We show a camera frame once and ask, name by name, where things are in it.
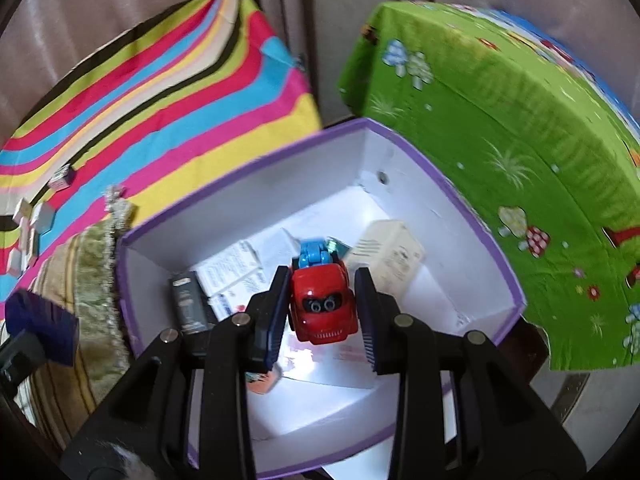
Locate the white box behind logo box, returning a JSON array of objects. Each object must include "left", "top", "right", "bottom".
[{"left": 6, "top": 248, "right": 23, "bottom": 278}]

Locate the small white cube box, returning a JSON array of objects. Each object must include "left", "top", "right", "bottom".
[{"left": 12, "top": 198, "right": 32, "bottom": 224}]

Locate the white grey box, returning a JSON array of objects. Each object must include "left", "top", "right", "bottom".
[{"left": 29, "top": 202, "right": 55, "bottom": 234}]

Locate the purple white storage box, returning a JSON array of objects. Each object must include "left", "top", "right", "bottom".
[{"left": 117, "top": 119, "right": 526, "bottom": 479}]

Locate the teal white medicine box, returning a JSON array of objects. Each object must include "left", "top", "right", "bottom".
[{"left": 326, "top": 237, "right": 350, "bottom": 259}]

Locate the black shaver box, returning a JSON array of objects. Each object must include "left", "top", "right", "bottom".
[{"left": 169, "top": 271, "right": 217, "bottom": 335}]

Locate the white cushion tassel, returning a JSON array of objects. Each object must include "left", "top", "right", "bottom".
[{"left": 104, "top": 184, "right": 136, "bottom": 232}]

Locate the cream barcode box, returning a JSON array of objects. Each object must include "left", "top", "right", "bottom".
[{"left": 344, "top": 220, "right": 424, "bottom": 301}]

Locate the green mushroom print cover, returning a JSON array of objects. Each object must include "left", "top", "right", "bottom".
[{"left": 338, "top": 1, "right": 639, "bottom": 370}]

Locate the white open box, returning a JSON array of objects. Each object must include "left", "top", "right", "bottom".
[{"left": 18, "top": 226, "right": 39, "bottom": 270}]

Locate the small white pink medicine box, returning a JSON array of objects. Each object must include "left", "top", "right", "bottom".
[{"left": 48, "top": 164, "right": 76, "bottom": 192}]

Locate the white red medicine box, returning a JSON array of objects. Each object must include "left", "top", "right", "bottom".
[{"left": 208, "top": 280, "right": 268, "bottom": 321}]

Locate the red toy car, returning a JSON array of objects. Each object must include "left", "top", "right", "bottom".
[{"left": 288, "top": 238, "right": 358, "bottom": 346}]

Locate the striped colourful cloth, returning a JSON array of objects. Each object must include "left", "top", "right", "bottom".
[{"left": 0, "top": 0, "right": 324, "bottom": 311}]

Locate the striped velvet cushion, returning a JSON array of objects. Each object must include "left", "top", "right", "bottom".
[{"left": 18, "top": 214, "right": 132, "bottom": 451}]

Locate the white text medicine box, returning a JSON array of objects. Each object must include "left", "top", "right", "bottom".
[{"left": 193, "top": 240, "right": 260, "bottom": 296}]

